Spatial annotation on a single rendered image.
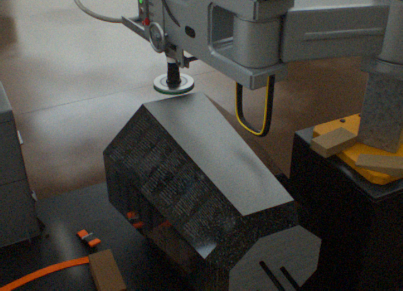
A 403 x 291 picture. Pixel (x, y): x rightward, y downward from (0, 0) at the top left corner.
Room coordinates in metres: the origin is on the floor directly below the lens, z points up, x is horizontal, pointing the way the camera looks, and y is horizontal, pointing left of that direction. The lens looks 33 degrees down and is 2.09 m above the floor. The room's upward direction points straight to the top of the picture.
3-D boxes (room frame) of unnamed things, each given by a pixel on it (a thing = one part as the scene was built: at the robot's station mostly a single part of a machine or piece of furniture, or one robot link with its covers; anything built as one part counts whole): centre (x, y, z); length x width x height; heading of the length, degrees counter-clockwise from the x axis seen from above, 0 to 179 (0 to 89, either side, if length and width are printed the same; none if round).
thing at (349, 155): (2.08, -0.85, 0.76); 0.49 x 0.49 x 0.05; 27
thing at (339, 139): (2.01, -0.60, 0.81); 0.20 x 0.10 x 0.05; 125
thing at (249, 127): (1.95, -0.21, 1.05); 0.23 x 0.03 x 0.32; 34
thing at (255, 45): (1.95, -0.21, 1.34); 0.19 x 0.19 x 0.20
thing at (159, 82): (2.50, 0.16, 0.87); 0.21 x 0.21 x 0.01
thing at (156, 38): (2.33, 0.19, 1.20); 0.15 x 0.10 x 0.15; 34
